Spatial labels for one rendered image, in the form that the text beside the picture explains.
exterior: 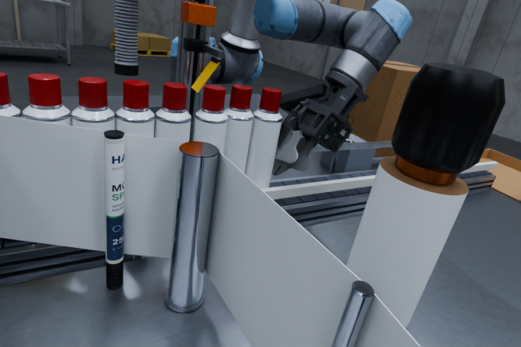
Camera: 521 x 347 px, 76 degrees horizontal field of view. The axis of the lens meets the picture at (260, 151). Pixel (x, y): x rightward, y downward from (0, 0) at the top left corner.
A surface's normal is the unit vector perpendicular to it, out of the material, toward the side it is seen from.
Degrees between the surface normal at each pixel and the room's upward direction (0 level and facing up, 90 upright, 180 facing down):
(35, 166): 90
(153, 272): 0
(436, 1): 90
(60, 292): 0
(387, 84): 90
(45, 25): 90
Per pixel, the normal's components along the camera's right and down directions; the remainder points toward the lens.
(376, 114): -0.87, 0.04
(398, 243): -0.47, 0.26
